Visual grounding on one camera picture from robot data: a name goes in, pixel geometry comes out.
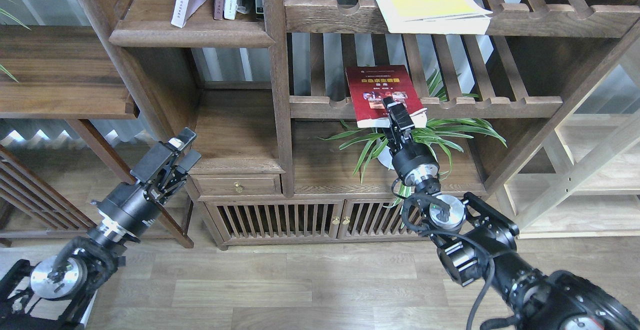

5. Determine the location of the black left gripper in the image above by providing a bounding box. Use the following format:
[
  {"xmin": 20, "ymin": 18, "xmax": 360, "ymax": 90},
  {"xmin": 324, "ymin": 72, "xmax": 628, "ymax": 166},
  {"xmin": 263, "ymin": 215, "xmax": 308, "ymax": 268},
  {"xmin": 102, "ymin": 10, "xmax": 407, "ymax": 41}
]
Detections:
[{"xmin": 90, "ymin": 127, "xmax": 202, "ymax": 243}]

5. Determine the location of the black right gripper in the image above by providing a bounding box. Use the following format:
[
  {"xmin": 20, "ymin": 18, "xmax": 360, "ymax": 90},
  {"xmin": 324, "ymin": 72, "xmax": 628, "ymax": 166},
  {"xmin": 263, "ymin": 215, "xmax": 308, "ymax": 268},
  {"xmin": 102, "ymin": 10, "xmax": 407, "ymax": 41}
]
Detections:
[{"xmin": 382, "ymin": 96, "xmax": 441, "ymax": 187}]

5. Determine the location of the red cover book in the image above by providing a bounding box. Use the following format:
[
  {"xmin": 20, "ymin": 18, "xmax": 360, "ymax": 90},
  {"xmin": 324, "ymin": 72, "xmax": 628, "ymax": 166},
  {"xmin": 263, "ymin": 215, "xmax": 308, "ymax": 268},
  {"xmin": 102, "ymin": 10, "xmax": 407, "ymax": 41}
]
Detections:
[{"xmin": 345, "ymin": 65, "xmax": 428, "ymax": 128}]

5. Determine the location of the yellow green cover book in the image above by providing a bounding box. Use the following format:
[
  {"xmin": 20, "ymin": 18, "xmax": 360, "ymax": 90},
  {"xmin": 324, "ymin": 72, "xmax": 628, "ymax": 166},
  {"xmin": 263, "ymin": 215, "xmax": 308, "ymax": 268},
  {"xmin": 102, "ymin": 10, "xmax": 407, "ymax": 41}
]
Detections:
[{"xmin": 375, "ymin": 0, "xmax": 492, "ymax": 35}]

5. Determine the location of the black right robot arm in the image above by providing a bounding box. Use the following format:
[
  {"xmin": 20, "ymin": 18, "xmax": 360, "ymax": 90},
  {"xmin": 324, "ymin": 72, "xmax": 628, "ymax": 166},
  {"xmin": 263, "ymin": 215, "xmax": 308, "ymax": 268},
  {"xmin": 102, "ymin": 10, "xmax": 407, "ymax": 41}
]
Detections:
[{"xmin": 382, "ymin": 97, "xmax": 639, "ymax": 330}]

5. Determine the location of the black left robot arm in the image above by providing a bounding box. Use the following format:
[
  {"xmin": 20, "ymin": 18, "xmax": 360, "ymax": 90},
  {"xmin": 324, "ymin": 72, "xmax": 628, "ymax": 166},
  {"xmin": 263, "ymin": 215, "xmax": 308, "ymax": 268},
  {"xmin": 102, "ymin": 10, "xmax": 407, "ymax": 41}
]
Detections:
[{"xmin": 1, "ymin": 128, "xmax": 201, "ymax": 330}]

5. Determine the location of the white plant pot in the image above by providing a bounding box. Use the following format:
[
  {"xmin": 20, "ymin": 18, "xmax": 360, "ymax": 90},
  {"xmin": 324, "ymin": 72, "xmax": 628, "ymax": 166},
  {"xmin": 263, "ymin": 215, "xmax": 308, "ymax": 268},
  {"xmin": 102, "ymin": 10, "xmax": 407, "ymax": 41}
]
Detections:
[{"xmin": 376, "ymin": 144, "xmax": 394, "ymax": 170}]

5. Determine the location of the green spider plant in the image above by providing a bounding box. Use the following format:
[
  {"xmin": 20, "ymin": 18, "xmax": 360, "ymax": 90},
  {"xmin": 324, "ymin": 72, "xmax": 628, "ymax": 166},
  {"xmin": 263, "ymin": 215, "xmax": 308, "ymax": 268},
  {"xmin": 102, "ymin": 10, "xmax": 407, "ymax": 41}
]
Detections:
[{"xmin": 320, "ymin": 69, "xmax": 507, "ymax": 208}]

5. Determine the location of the brass drawer knob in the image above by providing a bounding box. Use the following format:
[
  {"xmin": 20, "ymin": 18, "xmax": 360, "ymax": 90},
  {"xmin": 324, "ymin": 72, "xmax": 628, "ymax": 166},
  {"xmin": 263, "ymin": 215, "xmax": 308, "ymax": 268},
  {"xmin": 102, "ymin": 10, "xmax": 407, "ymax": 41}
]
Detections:
[{"xmin": 233, "ymin": 182, "xmax": 244, "ymax": 194}]

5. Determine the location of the dark wooden bookshelf cabinet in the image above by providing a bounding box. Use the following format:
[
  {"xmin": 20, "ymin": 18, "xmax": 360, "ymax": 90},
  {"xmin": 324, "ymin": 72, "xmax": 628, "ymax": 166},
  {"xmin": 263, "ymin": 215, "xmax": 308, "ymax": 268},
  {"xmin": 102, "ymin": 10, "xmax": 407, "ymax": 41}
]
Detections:
[{"xmin": 78, "ymin": 0, "xmax": 639, "ymax": 250}]

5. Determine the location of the dark wooden side table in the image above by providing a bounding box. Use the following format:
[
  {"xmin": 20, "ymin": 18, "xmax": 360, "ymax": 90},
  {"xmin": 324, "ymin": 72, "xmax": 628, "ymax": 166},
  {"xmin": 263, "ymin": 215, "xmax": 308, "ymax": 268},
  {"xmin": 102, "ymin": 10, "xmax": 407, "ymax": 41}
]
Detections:
[{"xmin": 0, "ymin": 25, "xmax": 196, "ymax": 249}]

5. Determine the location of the white floor bar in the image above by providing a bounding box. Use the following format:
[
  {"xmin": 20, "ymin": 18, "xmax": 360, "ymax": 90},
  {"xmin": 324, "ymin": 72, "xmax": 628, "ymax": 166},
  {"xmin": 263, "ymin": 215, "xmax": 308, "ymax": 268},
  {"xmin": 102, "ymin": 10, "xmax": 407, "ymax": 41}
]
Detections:
[{"xmin": 80, "ymin": 297, "xmax": 96, "ymax": 330}]

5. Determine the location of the green plant leaves left edge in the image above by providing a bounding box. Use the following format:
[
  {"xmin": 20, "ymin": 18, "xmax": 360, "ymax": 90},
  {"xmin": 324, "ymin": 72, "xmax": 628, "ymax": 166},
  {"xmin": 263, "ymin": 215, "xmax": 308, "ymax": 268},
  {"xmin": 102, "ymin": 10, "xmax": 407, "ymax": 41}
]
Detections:
[{"xmin": 0, "ymin": 0, "xmax": 32, "ymax": 83}]

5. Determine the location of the light wooden shelf frame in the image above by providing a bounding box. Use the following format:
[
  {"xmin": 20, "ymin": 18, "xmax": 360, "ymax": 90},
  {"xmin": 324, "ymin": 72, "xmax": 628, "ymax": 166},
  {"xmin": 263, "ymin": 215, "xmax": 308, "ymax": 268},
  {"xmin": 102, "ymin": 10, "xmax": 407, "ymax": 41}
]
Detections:
[{"xmin": 494, "ymin": 41, "xmax": 640, "ymax": 238}]

